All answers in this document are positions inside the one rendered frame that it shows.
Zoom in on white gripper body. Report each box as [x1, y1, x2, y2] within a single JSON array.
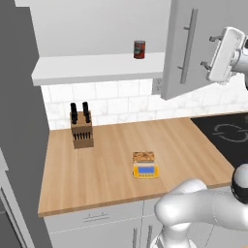
[[205, 26, 247, 83]]

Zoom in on brown granola bar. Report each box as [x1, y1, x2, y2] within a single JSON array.
[[132, 150, 156, 164]]

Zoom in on yellow digital scale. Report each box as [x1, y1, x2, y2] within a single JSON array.
[[132, 161, 160, 180]]

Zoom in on dark grey tall cabinet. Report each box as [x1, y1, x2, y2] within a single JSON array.
[[0, 0, 53, 248]]

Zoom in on red tin can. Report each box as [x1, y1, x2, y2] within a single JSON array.
[[133, 40, 146, 60]]

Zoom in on black hob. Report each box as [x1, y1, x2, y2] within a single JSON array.
[[190, 110, 248, 170]]

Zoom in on wooden knife block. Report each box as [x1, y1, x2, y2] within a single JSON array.
[[69, 110, 95, 150]]

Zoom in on narrow grey drawer front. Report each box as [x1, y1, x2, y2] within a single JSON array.
[[142, 197, 164, 218]]

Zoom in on grey bar door handle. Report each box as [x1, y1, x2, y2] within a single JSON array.
[[176, 8, 200, 85]]

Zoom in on grey wall socket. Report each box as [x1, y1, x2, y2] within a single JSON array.
[[151, 77, 164, 96]]

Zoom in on white open wall cabinet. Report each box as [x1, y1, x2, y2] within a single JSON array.
[[14, 0, 172, 87]]

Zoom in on black knife handle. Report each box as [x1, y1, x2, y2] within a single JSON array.
[[81, 101, 92, 124], [70, 102, 78, 126]]

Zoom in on grey base door handle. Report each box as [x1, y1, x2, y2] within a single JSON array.
[[145, 225, 153, 248], [132, 227, 139, 248]]

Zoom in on grey drawer handle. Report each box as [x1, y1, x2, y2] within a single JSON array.
[[82, 212, 110, 224]]

